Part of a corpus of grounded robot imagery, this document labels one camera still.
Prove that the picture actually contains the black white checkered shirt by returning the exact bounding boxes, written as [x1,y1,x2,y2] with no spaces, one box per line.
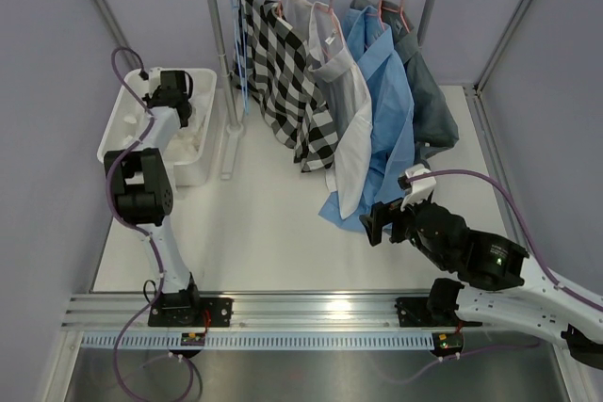
[231,0,338,172]

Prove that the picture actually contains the blue wire hanger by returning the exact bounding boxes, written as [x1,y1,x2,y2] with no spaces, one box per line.
[229,0,250,115]

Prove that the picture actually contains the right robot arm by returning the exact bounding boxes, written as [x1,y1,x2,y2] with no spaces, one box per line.
[360,201,602,369]

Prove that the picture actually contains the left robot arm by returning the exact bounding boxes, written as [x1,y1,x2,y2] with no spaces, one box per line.
[104,70,204,328]

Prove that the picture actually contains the blue shirt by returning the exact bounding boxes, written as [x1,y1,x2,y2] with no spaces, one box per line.
[319,5,415,232]

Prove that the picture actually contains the dark grey shirt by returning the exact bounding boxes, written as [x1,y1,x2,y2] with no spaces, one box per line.
[348,0,459,164]

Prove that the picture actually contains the light grey white shirt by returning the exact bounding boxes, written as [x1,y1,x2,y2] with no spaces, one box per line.
[285,0,372,230]

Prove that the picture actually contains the white plastic basket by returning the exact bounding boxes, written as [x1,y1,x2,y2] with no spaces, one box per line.
[97,68,218,187]

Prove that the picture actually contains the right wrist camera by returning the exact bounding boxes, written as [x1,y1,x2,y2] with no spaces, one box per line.
[398,164,436,211]

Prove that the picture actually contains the aluminium mounting rail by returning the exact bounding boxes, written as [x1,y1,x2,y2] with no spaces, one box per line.
[60,289,574,335]

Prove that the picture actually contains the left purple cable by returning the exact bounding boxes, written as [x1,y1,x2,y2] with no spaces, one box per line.
[104,46,167,402]

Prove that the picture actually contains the purple cable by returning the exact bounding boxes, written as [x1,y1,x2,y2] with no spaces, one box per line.
[404,169,603,309]
[104,46,167,402]

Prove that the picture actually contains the left aluminium frame post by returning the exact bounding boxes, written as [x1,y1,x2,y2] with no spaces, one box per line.
[65,0,141,72]

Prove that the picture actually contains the aluminium frame post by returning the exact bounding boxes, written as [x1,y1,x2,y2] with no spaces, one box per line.
[65,0,141,72]
[473,0,535,95]

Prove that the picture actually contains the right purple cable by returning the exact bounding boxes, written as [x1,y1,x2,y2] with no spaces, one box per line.
[404,169,603,309]

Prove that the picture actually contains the light blue slotted cable duct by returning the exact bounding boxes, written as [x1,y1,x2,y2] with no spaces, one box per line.
[80,331,435,351]

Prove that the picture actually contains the right aluminium frame post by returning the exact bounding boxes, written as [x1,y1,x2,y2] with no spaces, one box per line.
[473,0,535,95]

